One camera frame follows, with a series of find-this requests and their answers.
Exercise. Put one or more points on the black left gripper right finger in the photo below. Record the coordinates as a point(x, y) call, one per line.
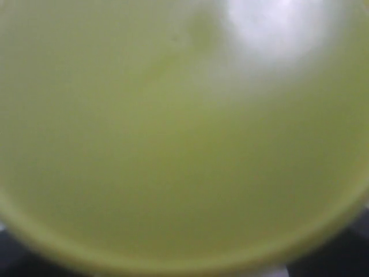
point(344, 256)

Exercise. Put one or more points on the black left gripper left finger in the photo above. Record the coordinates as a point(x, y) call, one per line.
point(17, 261)

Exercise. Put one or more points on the yellow plastic can lid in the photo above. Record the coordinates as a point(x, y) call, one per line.
point(182, 138)

